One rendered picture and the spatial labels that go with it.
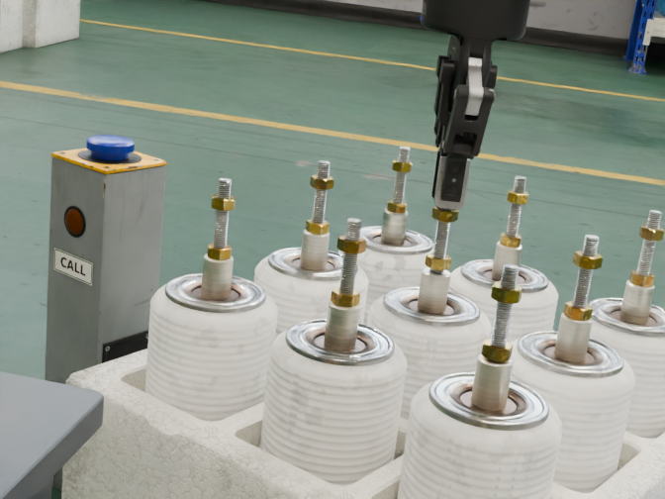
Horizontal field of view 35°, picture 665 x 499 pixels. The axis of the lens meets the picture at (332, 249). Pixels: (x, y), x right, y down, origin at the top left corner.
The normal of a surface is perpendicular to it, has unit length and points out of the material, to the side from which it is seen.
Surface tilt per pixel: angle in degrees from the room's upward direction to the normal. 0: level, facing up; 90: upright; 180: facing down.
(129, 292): 90
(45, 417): 0
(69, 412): 0
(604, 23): 90
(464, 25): 90
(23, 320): 0
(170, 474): 90
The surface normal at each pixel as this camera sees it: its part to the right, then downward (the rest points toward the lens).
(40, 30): 0.98, 0.14
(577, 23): -0.21, 0.27
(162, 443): -0.61, 0.18
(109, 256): 0.79, 0.26
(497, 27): 0.32, 0.31
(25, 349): 0.11, -0.95
